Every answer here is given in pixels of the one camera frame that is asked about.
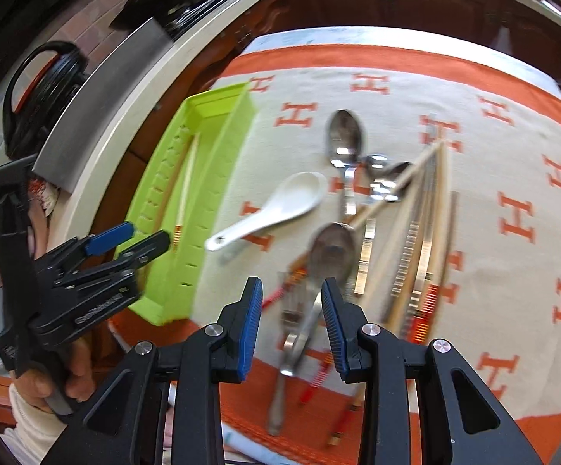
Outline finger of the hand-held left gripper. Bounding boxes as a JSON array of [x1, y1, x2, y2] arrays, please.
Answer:
[[35, 222, 136, 278], [55, 230, 172, 297]]

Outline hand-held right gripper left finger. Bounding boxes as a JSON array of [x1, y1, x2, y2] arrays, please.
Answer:
[[43, 276, 264, 465]]

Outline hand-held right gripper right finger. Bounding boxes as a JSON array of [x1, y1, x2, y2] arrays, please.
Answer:
[[320, 278, 545, 465]]

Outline metal fork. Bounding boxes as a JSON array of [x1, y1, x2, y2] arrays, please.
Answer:
[[266, 281, 310, 437]]

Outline medium metal spoon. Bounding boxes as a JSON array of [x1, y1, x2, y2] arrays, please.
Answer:
[[280, 223, 357, 379]]

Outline ribbed metal chopstick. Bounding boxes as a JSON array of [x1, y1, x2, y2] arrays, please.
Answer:
[[389, 121, 438, 298], [409, 145, 443, 313]]

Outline green plastic utensil tray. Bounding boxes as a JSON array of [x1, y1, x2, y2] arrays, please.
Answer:
[[116, 82, 259, 325]]

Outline white ceramic spoon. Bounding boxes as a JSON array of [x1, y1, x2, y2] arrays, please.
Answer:
[[205, 171, 328, 253]]

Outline person's left forearm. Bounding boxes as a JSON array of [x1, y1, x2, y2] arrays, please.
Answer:
[[0, 387, 75, 465]]

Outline person's left hand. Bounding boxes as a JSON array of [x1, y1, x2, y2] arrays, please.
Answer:
[[10, 336, 97, 413]]

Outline white kitchen countertop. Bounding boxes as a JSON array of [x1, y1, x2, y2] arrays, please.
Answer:
[[60, 0, 561, 253]]

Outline stainless steel sheet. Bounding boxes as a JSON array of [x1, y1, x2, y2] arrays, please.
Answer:
[[33, 17, 172, 192]]

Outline black pressure cooker lid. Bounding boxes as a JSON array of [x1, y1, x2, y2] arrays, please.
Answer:
[[2, 41, 90, 160]]

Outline large metal spoon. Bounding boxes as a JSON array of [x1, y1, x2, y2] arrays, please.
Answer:
[[326, 109, 369, 218]]

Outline black glass cooktop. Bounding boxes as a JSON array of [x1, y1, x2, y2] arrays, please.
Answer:
[[166, 2, 228, 42]]

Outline beige orange letter-print blanket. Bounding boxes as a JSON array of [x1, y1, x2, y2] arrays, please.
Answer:
[[110, 26, 561, 465]]

